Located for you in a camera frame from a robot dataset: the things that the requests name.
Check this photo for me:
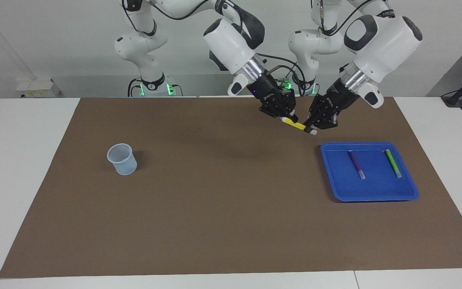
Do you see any yellow marker pen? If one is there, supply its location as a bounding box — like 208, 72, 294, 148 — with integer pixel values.
281, 116, 318, 136

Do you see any purple marker pen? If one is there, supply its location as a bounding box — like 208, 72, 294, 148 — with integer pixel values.
348, 150, 366, 180

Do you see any green marker pen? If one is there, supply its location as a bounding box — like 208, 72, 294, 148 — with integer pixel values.
385, 149, 403, 179

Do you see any blue plastic tray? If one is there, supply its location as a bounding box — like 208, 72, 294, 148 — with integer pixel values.
320, 141, 419, 202

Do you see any brown table mat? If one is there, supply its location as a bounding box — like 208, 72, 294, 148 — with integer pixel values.
0, 96, 462, 279

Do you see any translucent plastic cup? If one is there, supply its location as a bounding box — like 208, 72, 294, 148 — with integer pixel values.
107, 143, 138, 176

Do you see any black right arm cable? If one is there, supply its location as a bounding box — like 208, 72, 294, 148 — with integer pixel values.
121, 0, 306, 97

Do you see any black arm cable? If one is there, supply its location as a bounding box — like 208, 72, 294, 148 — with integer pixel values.
121, 0, 306, 97
318, 0, 376, 37

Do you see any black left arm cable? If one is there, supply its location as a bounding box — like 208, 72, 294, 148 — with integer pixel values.
318, 0, 376, 37

